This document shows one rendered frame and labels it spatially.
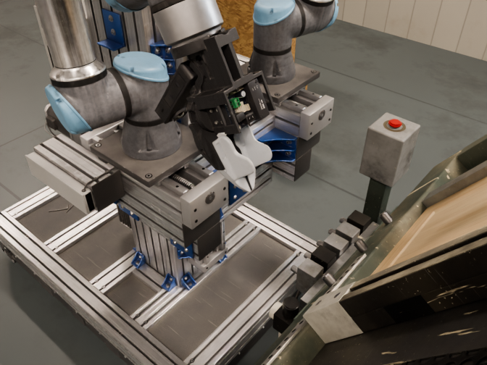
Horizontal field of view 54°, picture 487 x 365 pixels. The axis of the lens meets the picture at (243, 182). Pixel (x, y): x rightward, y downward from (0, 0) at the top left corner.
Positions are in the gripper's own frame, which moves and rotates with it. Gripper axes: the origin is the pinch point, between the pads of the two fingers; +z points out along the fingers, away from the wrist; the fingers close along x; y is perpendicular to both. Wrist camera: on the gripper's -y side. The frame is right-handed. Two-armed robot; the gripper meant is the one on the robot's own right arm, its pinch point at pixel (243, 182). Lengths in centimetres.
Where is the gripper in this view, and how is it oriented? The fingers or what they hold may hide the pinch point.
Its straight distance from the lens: 66.2
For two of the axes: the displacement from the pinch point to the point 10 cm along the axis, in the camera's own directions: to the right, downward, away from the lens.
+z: 3.5, 8.7, 3.4
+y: 6.8, 0.1, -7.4
